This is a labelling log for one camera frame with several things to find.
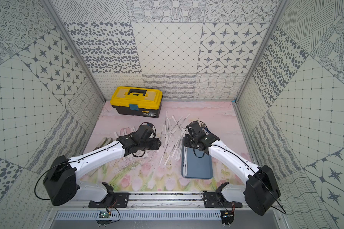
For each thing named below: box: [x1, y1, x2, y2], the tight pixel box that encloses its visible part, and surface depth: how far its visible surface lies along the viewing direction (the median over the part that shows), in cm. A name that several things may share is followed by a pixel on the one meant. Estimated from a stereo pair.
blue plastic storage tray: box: [181, 136, 214, 179], surface depth 85 cm
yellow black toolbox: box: [109, 85, 164, 119], surface depth 103 cm
